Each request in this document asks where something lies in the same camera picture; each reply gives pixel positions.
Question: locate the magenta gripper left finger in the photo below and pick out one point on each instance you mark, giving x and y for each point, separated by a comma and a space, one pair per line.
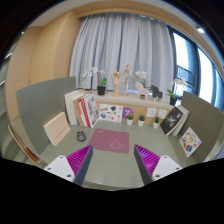
73, 167

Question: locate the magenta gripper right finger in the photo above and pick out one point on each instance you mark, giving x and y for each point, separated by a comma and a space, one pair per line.
153, 167

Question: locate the small dark glass jar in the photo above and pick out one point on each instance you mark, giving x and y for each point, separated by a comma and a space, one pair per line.
81, 136

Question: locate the small potted plant middle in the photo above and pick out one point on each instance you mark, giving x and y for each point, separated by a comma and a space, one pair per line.
141, 120

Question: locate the small potted plant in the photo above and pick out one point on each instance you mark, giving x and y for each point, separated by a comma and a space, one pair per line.
130, 119
156, 122
141, 120

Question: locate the small potted plant right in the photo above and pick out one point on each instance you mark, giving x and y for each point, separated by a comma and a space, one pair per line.
156, 122

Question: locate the small potted plant left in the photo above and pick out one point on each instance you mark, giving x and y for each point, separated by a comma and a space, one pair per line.
130, 119

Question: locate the colourful sticker book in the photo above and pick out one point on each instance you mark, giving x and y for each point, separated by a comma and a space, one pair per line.
189, 142

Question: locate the white note card left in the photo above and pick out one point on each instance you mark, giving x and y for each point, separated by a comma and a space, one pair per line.
151, 112

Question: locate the white note card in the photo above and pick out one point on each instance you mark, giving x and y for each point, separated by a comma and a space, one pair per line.
162, 113
151, 112

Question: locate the white note card right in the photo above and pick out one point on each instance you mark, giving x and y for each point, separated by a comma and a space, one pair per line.
162, 113

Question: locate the black cover book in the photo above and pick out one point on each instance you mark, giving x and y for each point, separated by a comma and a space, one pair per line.
171, 120

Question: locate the purple round number sign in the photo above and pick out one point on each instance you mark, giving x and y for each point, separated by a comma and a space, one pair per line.
128, 113

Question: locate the illustrated white card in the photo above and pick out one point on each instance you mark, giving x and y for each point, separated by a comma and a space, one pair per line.
111, 113

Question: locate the wooden shelf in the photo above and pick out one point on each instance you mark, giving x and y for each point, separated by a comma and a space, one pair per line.
139, 105

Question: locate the red and white book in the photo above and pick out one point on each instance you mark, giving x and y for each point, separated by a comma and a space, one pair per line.
88, 107

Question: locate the black horse figurine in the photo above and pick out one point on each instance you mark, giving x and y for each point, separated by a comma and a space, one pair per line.
156, 93

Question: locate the green felt partition right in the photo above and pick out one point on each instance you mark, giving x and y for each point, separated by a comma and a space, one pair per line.
207, 122

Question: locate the green felt partition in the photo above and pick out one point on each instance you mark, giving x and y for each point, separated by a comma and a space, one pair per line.
41, 102
207, 122

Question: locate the pink horse figurine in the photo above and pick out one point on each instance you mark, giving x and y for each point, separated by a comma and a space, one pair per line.
141, 90

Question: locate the green felt partition left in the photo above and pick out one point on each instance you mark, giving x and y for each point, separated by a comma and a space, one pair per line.
41, 102

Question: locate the white orchid black pot left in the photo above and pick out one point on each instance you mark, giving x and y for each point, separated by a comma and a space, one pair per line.
102, 80

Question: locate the white orchid black pot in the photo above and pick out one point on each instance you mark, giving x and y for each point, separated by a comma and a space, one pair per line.
179, 86
102, 80

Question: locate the white orchid black pot right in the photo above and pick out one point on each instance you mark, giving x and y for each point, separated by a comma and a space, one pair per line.
179, 86

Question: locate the white orchid behind horse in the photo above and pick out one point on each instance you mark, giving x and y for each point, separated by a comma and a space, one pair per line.
142, 75

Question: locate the wooden hand model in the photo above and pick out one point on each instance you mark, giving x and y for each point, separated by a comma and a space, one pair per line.
116, 80

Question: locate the wooden mannequin figure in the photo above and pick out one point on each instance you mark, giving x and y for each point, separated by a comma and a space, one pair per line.
127, 74

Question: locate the grey curtain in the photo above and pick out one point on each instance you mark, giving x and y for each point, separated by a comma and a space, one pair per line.
117, 41

